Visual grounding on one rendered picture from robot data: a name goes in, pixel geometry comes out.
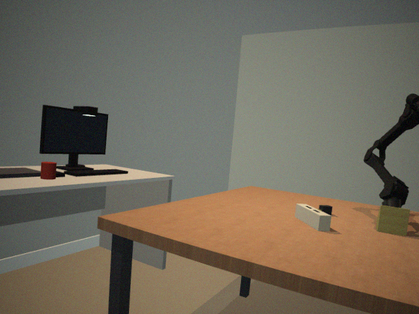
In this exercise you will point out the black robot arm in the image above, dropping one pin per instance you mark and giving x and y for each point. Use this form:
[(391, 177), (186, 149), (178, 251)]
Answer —
[(395, 192)]

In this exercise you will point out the black two-prong plug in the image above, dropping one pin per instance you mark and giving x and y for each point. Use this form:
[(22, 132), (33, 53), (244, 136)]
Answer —
[(325, 208)]

